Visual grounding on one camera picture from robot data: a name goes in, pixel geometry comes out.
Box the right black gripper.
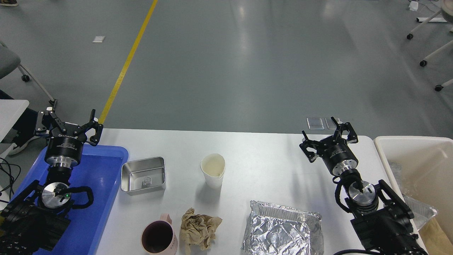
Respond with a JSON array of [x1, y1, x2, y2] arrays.
[[299, 117, 358, 176]]

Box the black cables at left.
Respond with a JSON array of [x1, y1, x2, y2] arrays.
[[0, 158, 22, 204]]

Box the foil tray in bin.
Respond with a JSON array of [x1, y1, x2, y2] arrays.
[[403, 194, 438, 231]]

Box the small steel rectangular tin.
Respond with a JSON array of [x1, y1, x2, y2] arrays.
[[120, 157, 167, 196]]

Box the black white sneaker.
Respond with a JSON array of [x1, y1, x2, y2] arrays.
[[8, 132, 40, 155]]

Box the crumpled brown paper napkin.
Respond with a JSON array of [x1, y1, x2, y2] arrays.
[[180, 207, 223, 255]]

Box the beige plastic waste bin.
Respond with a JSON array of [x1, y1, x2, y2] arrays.
[[374, 136, 453, 255]]

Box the right clear floor plate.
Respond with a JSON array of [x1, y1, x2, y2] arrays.
[[324, 118, 343, 130]]

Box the clear floor plate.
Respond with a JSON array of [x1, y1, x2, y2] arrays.
[[307, 117, 325, 130], [324, 118, 343, 130]]

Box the aluminium foil tray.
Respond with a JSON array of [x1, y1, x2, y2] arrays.
[[241, 200, 324, 255]]

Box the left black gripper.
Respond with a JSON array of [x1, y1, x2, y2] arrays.
[[35, 109, 104, 167]]

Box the white chair base with castors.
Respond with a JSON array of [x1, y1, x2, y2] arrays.
[[406, 0, 453, 92]]

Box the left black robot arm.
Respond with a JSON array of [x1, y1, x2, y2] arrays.
[[1, 108, 103, 255]]

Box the blue plastic tray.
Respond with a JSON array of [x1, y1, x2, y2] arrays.
[[0, 143, 129, 255]]

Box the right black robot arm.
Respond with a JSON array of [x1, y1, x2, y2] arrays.
[[299, 117, 427, 255]]

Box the pink mug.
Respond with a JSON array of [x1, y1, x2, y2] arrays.
[[141, 213, 178, 255]]

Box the white side table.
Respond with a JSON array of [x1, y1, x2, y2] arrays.
[[0, 100, 29, 141]]

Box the white paper cup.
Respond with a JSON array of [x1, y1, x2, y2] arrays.
[[200, 153, 225, 189]]

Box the left clear floor plate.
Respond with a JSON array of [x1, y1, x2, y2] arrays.
[[307, 117, 325, 130]]

